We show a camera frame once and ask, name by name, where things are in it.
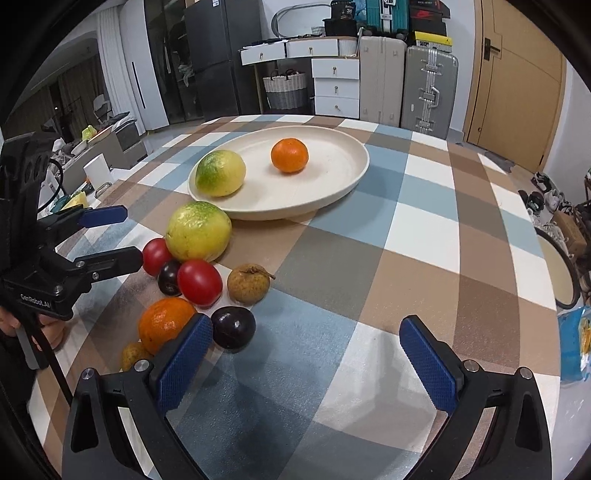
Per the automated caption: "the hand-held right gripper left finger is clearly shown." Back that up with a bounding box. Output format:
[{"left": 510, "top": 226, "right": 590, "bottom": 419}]
[{"left": 62, "top": 314, "right": 214, "bottom": 480}]

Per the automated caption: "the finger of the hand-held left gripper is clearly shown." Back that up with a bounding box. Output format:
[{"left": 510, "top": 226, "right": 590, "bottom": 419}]
[
  {"left": 39, "top": 205, "right": 129, "bottom": 250},
  {"left": 58, "top": 246, "right": 144, "bottom": 294}
]

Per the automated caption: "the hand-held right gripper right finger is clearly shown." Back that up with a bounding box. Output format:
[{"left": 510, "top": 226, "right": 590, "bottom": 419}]
[{"left": 399, "top": 315, "right": 552, "bottom": 480}]

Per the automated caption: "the red tomato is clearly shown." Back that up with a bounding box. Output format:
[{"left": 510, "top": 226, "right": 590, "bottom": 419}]
[
  {"left": 142, "top": 238, "right": 174, "bottom": 277},
  {"left": 177, "top": 259, "right": 223, "bottom": 308}
]

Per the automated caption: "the orange mandarin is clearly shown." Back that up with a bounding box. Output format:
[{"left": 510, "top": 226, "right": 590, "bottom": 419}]
[
  {"left": 139, "top": 298, "right": 198, "bottom": 356},
  {"left": 270, "top": 137, "right": 309, "bottom": 174}
]

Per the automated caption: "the dark purple plum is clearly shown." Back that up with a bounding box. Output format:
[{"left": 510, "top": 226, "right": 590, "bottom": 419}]
[
  {"left": 158, "top": 260, "right": 183, "bottom": 297},
  {"left": 211, "top": 306, "right": 257, "bottom": 350}
]

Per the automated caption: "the yellow green lemon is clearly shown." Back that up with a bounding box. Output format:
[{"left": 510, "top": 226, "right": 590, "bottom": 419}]
[
  {"left": 195, "top": 150, "right": 247, "bottom": 198},
  {"left": 165, "top": 201, "right": 232, "bottom": 263}
]

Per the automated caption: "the brown fruit with stem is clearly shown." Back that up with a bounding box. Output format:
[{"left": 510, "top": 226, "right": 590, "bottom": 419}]
[{"left": 227, "top": 263, "right": 276, "bottom": 304}]

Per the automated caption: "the cream round plate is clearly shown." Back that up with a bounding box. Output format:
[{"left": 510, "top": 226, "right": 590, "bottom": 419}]
[{"left": 188, "top": 126, "right": 371, "bottom": 221}]

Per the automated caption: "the person's left forearm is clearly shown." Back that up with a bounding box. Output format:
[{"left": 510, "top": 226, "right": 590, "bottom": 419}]
[{"left": 0, "top": 335, "right": 38, "bottom": 398}]

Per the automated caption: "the person's left hand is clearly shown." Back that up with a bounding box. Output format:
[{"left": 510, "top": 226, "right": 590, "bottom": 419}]
[{"left": 0, "top": 305, "right": 65, "bottom": 352}]

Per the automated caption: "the white box appliance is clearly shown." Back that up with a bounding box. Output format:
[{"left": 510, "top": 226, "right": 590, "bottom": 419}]
[{"left": 83, "top": 155, "right": 114, "bottom": 190}]

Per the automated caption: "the small brown round fruit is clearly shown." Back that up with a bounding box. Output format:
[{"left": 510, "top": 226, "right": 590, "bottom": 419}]
[{"left": 121, "top": 342, "right": 153, "bottom": 372}]

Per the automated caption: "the checked tablecloth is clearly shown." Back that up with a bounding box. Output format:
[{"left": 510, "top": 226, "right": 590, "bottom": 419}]
[{"left": 28, "top": 114, "right": 561, "bottom": 480}]

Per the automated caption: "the white cabinet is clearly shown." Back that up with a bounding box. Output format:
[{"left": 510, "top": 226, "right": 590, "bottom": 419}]
[{"left": 122, "top": 28, "right": 169, "bottom": 132}]

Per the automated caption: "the blue plastic bag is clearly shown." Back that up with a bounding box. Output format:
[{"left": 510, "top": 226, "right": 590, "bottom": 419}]
[{"left": 556, "top": 307, "right": 591, "bottom": 381}]

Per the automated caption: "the round stool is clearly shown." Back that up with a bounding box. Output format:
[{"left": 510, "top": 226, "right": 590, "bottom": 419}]
[{"left": 536, "top": 226, "right": 583, "bottom": 310}]

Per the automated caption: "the black glass wardrobe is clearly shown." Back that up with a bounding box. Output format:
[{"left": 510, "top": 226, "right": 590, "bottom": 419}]
[{"left": 143, "top": 0, "right": 195, "bottom": 125}]

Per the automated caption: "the dark grey fridge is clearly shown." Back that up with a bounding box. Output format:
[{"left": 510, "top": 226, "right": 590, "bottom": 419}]
[{"left": 185, "top": 0, "right": 257, "bottom": 121}]

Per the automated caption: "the pile of shoes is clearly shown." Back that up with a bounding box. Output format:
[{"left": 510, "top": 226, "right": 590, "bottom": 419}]
[{"left": 519, "top": 172, "right": 571, "bottom": 222}]

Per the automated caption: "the woven basket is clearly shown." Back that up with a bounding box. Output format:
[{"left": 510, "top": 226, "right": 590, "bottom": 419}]
[{"left": 263, "top": 69, "right": 308, "bottom": 110}]

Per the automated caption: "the oval mirror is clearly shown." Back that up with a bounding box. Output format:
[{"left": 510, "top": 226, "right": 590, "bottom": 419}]
[{"left": 271, "top": 6, "right": 333, "bottom": 38}]

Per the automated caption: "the white vanity desk with drawers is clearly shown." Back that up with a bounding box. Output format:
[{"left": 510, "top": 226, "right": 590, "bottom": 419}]
[{"left": 239, "top": 38, "right": 361, "bottom": 117}]

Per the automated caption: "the silver suitcase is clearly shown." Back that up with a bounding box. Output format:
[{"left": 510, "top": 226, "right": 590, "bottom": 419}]
[{"left": 401, "top": 45, "right": 459, "bottom": 139}]

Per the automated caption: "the beige suitcase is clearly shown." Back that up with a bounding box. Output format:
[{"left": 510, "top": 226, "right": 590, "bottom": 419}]
[{"left": 359, "top": 36, "right": 407, "bottom": 126}]

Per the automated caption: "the wooden door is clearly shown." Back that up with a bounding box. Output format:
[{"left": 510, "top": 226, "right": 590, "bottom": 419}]
[{"left": 464, "top": 0, "right": 566, "bottom": 174}]

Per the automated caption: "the black bin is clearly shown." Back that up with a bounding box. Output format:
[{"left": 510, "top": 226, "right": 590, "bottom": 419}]
[{"left": 322, "top": 18, "right": 358, "bottom": 37}]

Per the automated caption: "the yellow black box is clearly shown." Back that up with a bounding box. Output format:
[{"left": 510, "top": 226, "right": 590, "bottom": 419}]
[{"left": 410, "top": 31, "right": 451, "bottom": 47}]

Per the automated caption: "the teal suitcase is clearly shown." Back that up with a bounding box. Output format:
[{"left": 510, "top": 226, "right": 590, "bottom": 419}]
[{"left": 365, "top": 0, "right": 409, "bottom": 37}]

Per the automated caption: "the black red shoe box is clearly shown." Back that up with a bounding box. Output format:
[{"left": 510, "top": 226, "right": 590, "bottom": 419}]
[{"left": 409, "top": 0, "right": 451, "bottom": 20}]

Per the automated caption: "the black cable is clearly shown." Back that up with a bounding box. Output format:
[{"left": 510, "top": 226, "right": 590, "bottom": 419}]
[{"left": 37, "top": 159, "right": 65, "bottom": 215}]

